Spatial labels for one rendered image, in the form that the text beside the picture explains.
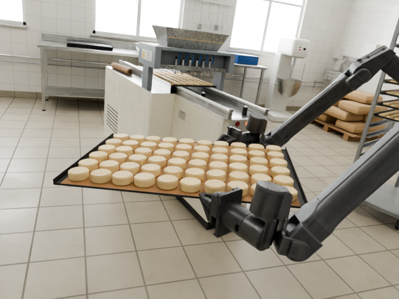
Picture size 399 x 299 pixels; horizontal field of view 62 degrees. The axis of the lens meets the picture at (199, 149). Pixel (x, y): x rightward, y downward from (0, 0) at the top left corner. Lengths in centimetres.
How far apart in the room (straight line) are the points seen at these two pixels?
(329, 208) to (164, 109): 210
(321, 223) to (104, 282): 151
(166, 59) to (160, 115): 43
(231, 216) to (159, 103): 200
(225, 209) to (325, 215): 19
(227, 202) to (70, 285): 141
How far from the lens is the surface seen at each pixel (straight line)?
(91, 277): 203
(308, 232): 67
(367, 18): 713
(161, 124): 267
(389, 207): 324
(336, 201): 67
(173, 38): 264
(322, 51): 722
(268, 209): 63
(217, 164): 91
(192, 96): 242
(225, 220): 70
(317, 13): 705
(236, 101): 246
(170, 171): 86
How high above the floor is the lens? 135
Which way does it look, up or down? 20 degrees down
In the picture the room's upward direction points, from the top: 8 degrees clockwise
